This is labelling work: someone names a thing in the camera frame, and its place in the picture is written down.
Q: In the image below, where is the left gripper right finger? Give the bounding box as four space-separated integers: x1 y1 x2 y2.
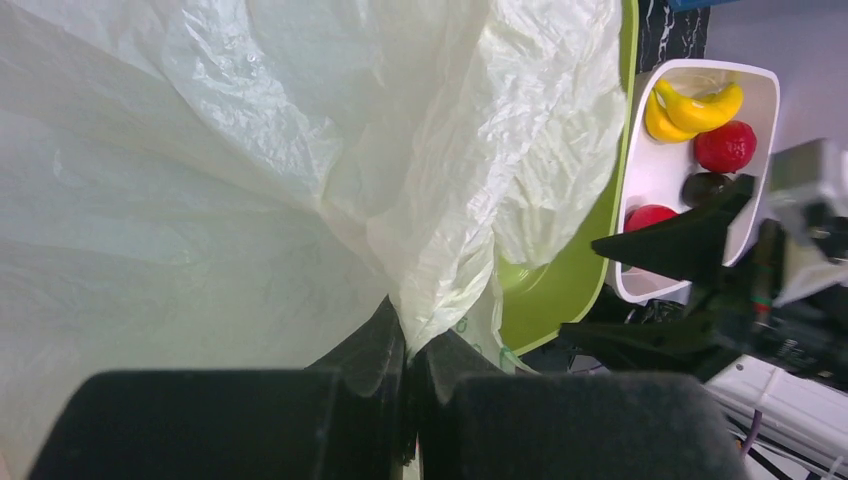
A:
411 332 747 479

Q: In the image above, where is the red strawberry fruit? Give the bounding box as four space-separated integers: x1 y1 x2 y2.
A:
693 120 758 174

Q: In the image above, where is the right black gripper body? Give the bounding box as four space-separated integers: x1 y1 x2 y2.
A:
715 220 847 391

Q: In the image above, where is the white plastic tray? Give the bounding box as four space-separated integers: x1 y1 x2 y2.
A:
616 59 781 266

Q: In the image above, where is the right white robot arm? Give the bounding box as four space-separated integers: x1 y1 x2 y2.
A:
560 175 847 479

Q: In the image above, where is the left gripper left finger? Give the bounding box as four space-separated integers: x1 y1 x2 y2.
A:
29 301 405 479

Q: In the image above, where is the dark green avocado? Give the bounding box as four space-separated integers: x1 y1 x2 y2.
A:
680 172 732 208

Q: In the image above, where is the green plastic tray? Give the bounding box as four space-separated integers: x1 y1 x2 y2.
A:
456 1 639 369

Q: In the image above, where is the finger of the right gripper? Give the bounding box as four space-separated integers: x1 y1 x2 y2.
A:
559 313 742 383
591 174 755 285

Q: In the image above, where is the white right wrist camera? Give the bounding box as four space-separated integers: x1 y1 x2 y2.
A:
767 138 847 216

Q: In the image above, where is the red apple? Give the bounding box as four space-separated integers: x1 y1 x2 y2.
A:
623 204 678 233

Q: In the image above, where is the yellow banana bunch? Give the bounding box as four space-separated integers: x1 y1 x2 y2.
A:
643 80 744 143

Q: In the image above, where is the translucent white plastic bag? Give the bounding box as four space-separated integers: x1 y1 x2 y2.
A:
1 1 627 479

